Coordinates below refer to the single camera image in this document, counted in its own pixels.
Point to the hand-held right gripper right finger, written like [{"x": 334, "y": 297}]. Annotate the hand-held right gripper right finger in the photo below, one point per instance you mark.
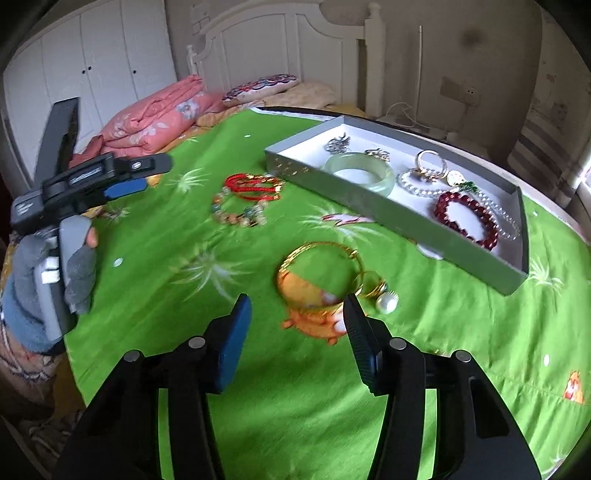
[{"x": 364, "y": 350}]

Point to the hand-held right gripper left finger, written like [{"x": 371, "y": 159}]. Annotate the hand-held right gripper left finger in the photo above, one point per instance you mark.
[{"x": 233, "y": 341}]

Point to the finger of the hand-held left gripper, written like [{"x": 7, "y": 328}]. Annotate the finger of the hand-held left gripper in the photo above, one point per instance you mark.
[
  {"x": 57, "y": 138},
  {"x": 124, "y": 189}
]

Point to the gold bangle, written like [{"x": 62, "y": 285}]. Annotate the gold bangle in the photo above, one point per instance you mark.
[{"x": 282, "y": 277}]

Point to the grey jewelry box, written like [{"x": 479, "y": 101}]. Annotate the grey jewelry box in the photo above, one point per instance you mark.
[{"x": 369, "y": 207}]

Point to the pale green jade bangle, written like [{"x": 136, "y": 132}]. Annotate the pale green jade bangle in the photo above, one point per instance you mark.
[{"x": 360, "y": 188}]

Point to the small silver ornament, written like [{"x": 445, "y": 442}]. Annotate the small silver ornament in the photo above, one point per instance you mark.
[{"x": 377, "y": 154}]

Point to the silver ornate hairpin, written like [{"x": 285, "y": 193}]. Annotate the silver ornate hairpin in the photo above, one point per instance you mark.
[{"x": 339, "y": 144}]

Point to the person's left forearm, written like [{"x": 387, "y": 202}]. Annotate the person's left forearm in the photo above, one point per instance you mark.
[{"x": 23, "y": 323}]

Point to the person's left hand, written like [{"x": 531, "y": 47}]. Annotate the person's left hand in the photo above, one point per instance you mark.
[{"x": 81, "y": 277}]

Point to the green printed blanket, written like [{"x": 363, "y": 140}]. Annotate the green printed blanket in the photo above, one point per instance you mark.
[{"x": 184, "y": 240}]

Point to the pink floral quilt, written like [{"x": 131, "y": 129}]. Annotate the pink floral quilt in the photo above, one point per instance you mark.
[{"x": 152, "y": 115}]

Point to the white wardrobe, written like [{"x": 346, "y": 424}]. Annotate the white wardrobe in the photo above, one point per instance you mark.
[{"x": 106, "y": 60}]

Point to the patterned pillow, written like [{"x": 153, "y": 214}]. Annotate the patterned pillow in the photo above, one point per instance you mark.
[{"x": 258, "y": 87}]

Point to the patterned brown cloth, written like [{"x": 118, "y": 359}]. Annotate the patterned brown cloth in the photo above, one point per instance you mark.
[{"x": 27, "y": 378}]

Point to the beige bed sheet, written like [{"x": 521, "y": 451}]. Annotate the beige bed sheet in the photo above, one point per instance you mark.
[{"x": 314, "y": 94}]

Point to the white headboard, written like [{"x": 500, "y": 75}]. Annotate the white headboard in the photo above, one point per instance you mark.
[{"x": 277, "y": 41}]

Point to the striped cushion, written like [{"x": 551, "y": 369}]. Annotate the striped cushion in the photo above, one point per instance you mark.
[{"x": 538, "y": 147}]

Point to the wall socket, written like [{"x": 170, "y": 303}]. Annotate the wall socket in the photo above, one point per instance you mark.
[{"x": 461, "y": 91}]

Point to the white wall pipe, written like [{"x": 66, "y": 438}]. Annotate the white wall pipe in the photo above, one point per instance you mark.
[{"x": 419, "y": 74}]

